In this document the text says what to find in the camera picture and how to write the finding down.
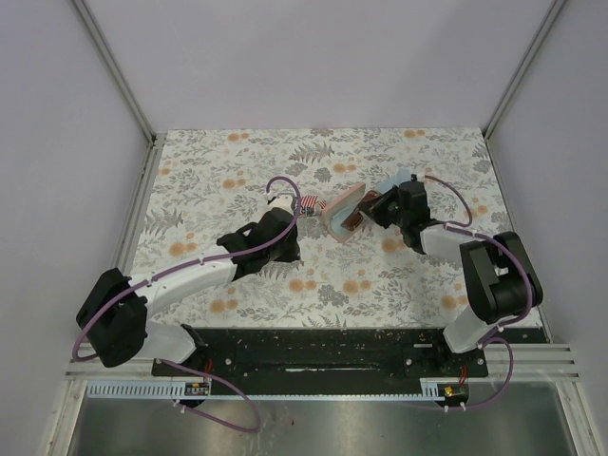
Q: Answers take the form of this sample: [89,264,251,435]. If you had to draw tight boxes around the left aluminium frame post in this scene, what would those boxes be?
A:
[70,0,158,143]

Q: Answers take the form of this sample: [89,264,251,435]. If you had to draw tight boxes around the pink glasses case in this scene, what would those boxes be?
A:
[321,182,367,243]

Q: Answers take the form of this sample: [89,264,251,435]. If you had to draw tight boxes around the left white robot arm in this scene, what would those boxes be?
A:
[76,193,300,375]

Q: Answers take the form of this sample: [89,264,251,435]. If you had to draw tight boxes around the blue cleaning cloth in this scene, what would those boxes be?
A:
[375,168,411,195]

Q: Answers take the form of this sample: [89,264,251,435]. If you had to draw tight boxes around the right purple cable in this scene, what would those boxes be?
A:
[422,174,533,412]

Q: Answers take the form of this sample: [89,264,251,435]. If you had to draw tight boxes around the right aluminium frame post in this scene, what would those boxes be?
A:
[482,0,569,143]

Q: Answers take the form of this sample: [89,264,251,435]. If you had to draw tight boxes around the brown sunglasses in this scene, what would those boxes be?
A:
[341,190,380,232]

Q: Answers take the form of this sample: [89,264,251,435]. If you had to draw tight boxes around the purple cable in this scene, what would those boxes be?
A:
[70,176,305,434]
[422,174,533,412]

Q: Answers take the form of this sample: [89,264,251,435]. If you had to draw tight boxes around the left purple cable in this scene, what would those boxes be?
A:
[70,176,305,434]

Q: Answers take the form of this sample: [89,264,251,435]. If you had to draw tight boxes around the aluminium frame post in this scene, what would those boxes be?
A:
[70,0,158,143]
[482,0,569,143]

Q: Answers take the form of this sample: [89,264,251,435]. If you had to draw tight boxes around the floral table mat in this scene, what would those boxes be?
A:
[132,127,511,328]

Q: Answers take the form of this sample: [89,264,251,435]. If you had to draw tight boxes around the white cable duct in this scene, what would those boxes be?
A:
[85,379,444,401]

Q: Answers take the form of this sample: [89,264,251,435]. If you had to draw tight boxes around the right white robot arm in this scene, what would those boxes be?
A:
[358,175,543,376]

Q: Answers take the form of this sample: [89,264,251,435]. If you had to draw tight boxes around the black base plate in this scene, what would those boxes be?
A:
[94,326,490,381]

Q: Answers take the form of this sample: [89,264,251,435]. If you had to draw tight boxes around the flag pattern glasses case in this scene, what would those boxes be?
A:
[300,195,326,218]

